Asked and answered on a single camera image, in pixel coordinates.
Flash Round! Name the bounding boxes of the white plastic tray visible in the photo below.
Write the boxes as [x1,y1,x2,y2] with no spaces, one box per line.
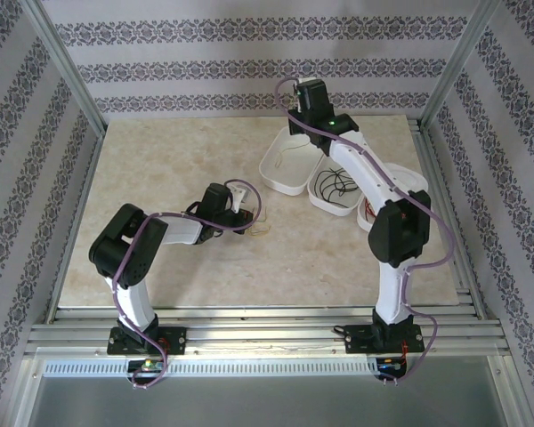
[357,162,430,233]
[307,149,366,218]
[258,125,328,197]

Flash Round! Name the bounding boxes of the aluminium cross rails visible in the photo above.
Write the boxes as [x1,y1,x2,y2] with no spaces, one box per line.
[24,306,511,357]

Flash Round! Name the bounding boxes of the small controller board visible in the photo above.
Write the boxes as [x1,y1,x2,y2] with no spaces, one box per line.
[376,355,405,371]
[137,358,166,374]

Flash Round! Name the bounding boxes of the grey metal panel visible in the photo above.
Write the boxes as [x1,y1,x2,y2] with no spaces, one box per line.
[26,375,513,427]

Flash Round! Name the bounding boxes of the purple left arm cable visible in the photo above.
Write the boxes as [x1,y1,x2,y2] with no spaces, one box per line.
[110,178,263,391]

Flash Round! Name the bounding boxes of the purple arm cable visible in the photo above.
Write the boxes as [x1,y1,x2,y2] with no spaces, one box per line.
[110,178,263,391]
[275,76,455,387]

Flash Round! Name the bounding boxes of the aluminium frame post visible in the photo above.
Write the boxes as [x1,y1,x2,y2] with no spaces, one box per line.
[418,0,505,130]
[20,0,108,137]

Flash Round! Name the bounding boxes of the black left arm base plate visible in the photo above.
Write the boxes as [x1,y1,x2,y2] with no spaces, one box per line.
[108,326,188,357]

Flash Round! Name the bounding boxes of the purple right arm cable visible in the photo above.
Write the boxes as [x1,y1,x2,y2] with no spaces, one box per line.
[275,76,455,387]

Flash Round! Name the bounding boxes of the slotted white cable duct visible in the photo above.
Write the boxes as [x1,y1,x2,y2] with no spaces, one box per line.
[42,358,380,375]

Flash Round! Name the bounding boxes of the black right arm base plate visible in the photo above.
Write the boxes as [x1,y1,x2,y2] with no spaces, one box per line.
[344,323,424,356]

